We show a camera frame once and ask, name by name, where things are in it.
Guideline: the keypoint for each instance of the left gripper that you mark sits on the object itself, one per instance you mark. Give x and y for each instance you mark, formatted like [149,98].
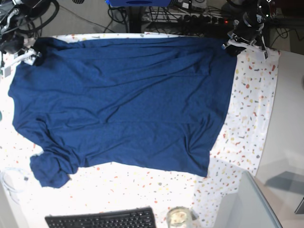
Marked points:
[242,33]

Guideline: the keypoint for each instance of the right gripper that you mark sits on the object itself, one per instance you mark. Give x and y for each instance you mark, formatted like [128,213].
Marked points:
[12,45]

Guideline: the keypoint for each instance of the navy blue t-shirt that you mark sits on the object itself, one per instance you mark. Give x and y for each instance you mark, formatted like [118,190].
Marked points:
[157,103]

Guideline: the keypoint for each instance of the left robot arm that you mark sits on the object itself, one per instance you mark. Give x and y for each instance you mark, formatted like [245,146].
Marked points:
[252,12]

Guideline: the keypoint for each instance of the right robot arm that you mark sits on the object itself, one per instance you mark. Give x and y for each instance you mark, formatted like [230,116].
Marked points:
[23,17]

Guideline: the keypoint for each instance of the blue box with oval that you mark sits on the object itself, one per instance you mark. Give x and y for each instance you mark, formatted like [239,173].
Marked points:
[138,3]

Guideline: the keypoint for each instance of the grey laptop computer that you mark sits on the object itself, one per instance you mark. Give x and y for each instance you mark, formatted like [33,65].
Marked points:
[247,208]

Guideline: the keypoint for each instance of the terrazzo pattern table cover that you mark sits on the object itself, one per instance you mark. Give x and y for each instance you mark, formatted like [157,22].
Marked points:
[114,186]

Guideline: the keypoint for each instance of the clear glass jar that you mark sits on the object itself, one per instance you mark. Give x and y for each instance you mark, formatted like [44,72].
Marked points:
[179,217]

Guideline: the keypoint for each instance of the black computer keyboard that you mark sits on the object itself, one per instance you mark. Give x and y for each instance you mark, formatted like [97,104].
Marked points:
[133,218]

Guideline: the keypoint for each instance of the black wire rack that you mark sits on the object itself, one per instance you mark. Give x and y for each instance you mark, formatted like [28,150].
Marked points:
[167,15]

